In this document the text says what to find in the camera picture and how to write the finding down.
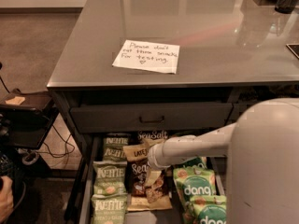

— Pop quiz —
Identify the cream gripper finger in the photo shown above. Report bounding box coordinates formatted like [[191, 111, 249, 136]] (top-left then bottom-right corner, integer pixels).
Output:
[[145, 167, 162, 187]]

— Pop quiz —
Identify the brown Late July chip bag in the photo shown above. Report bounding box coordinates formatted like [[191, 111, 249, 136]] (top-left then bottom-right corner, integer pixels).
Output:
[[123, 140, 172, 212]]

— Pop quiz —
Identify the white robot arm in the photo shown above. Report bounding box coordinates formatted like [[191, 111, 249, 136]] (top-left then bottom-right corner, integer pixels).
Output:
[[148, 98, 299, 224]]

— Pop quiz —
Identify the open middle drawer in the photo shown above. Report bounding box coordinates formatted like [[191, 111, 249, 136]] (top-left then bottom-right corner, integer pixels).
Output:
[[79, 133, 227, 224]]

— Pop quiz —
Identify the rear brown Sea Salt bag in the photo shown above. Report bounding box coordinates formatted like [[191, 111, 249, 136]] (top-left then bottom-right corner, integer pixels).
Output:
[[137, 131, 168, 140]]

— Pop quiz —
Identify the green dang bag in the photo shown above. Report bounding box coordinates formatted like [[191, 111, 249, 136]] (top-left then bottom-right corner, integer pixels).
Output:
[[185, 195, 226, 224], [173, 166, 216, 205], [181, 157, 206, 169]]

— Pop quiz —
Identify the green Kettle bag middle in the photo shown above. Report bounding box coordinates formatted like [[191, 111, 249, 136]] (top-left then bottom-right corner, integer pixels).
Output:
[[93, 161, 127, 196]]

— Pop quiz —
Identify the green kettle bag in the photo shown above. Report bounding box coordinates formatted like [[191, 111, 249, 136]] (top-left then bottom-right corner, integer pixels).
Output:
[[103, 133, 130, 161], [93, 161, 127, 196], [91, 194, 127, 224]]

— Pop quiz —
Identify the green Kettle bag rear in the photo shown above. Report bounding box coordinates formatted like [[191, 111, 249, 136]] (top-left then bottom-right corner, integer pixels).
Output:
[[103, 133, 130, 161]]

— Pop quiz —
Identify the green Kettle bag front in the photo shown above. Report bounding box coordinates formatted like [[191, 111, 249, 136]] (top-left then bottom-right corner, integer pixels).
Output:
[[91, 194, 127, 224]]

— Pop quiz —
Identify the grey top left drawer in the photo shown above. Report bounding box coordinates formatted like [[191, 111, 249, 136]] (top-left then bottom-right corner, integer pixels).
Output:
[[70, 103, 233, 133]]

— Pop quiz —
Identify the green Dang bag front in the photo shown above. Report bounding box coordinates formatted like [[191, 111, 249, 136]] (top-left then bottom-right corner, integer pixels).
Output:
[[185, 195, 226, 224]]

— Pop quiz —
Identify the grey metal counter cabinet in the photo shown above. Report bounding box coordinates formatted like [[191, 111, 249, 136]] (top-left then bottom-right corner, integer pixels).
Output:
[[46, 0, 299, 221]]

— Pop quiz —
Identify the person's hand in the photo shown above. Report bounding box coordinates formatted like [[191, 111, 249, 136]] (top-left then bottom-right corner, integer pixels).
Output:
[[0, 176, 14, 224]]

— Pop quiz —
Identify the white handwritten paper note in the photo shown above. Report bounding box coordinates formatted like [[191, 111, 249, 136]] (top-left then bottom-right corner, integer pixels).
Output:
[[112, 40, 180, 74]]

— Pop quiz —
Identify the black side cart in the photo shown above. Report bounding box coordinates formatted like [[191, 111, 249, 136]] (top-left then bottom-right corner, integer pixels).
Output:
[[0, 89, 58, 149]]

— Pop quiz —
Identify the tan sticky note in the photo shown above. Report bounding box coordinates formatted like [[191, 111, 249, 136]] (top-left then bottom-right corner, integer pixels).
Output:
[[6, 96, 25, 105]]

